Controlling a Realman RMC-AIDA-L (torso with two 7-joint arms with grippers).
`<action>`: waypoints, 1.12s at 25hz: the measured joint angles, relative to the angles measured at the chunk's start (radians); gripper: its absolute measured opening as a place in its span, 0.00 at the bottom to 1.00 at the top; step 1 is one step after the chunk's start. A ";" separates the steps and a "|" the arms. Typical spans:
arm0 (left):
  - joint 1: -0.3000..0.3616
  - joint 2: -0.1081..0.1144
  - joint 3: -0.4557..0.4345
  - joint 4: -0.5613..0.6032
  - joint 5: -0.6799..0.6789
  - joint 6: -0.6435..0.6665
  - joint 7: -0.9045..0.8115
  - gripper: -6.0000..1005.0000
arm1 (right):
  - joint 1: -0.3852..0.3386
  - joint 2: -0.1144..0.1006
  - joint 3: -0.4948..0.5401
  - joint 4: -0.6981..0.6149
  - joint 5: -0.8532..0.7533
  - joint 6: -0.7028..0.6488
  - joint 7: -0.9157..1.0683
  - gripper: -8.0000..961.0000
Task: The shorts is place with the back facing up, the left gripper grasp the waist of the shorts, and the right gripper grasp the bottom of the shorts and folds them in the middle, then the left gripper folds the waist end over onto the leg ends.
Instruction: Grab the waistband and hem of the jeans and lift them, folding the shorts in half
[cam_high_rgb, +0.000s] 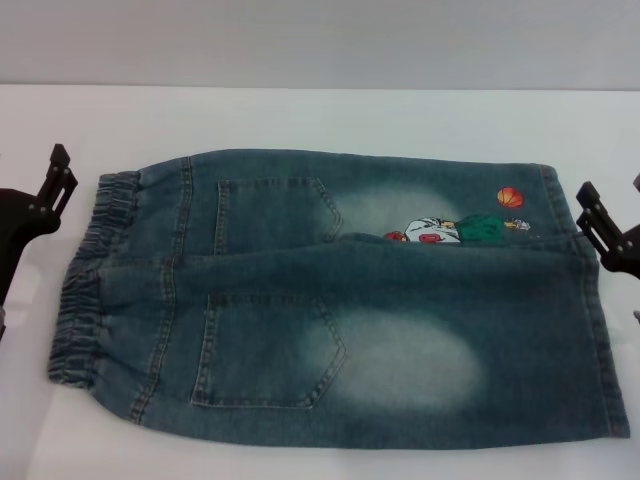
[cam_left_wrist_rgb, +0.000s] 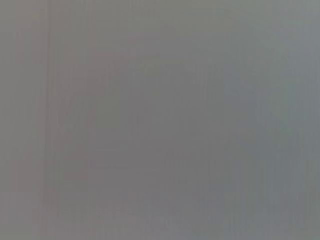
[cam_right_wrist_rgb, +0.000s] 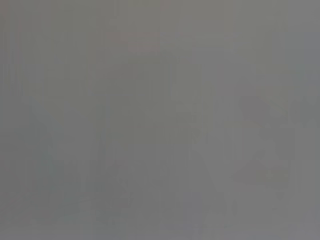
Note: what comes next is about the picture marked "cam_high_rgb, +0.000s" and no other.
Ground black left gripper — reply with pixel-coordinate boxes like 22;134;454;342
0;143;80;302

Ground blue denim shorts with print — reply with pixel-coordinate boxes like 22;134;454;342
46;146;632;442

